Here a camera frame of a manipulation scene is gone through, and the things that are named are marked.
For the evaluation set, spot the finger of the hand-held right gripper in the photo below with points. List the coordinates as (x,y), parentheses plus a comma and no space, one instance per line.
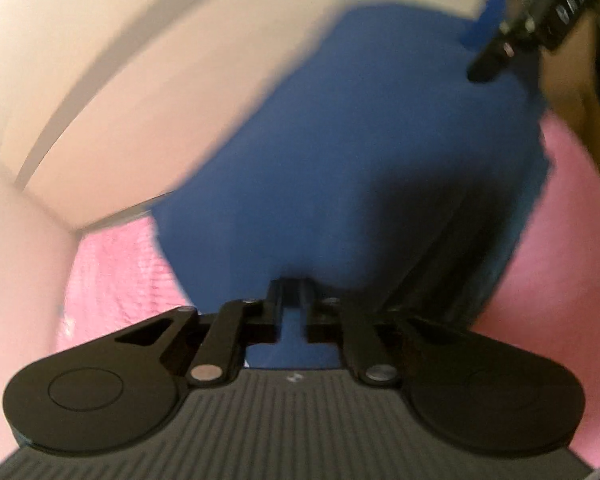
(495,57)
(487,20)

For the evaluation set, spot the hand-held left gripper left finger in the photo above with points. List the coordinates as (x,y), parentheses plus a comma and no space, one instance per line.
(276,311)

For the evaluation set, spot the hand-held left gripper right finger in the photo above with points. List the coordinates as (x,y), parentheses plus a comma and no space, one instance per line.
(312,318)

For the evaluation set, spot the blue garment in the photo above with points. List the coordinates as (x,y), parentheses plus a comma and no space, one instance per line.
(355,160)

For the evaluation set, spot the person's right forearm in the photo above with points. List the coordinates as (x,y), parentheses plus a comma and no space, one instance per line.
(570,95)

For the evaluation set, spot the pink blanket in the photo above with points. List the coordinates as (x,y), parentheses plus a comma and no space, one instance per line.
(555,260)

